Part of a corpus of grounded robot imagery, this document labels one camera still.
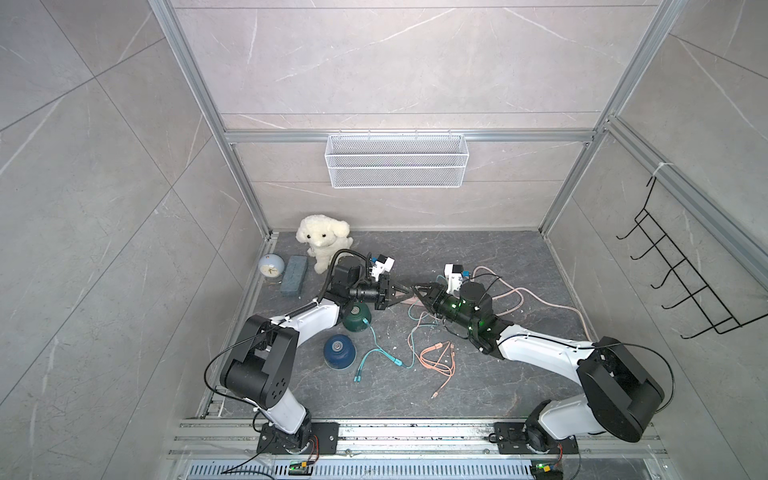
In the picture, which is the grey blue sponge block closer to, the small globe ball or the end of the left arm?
the small globe ball

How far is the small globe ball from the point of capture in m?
1.03

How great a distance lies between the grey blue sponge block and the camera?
102 cm

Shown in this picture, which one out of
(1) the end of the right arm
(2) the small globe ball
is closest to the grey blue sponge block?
(2) the small globe ball

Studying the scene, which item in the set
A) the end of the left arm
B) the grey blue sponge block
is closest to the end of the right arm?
the end of the left arm

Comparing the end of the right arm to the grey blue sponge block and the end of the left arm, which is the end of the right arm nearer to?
the end of the left arm

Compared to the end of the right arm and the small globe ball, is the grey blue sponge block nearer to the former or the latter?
the small globe ball

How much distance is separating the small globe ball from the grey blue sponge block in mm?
27

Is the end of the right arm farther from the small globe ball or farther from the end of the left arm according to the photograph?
the small globe ball
